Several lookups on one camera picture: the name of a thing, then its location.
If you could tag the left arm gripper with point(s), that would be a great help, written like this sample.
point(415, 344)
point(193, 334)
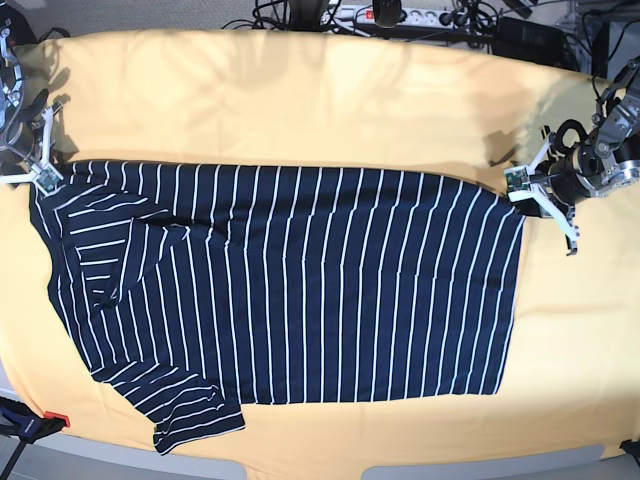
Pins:
point(533, 201)

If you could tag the blue red table clamp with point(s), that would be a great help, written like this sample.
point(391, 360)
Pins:
point(20, 422)

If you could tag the navy white-striped T-shirt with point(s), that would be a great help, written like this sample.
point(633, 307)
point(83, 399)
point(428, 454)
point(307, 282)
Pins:
point(193, 290)

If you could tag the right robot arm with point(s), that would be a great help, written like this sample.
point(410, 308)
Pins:
point(14, 80)

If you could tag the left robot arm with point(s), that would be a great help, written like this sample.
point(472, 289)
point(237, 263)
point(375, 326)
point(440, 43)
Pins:
point(576, 164)

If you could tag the black clamp right corner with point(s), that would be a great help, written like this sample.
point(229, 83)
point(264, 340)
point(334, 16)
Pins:
point(631, 447)

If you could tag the white power strip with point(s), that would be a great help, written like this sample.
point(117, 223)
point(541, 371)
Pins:
point(361, 18)

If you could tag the black power adapter brick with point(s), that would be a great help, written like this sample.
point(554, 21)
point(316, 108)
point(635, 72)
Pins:
point(528, 41)

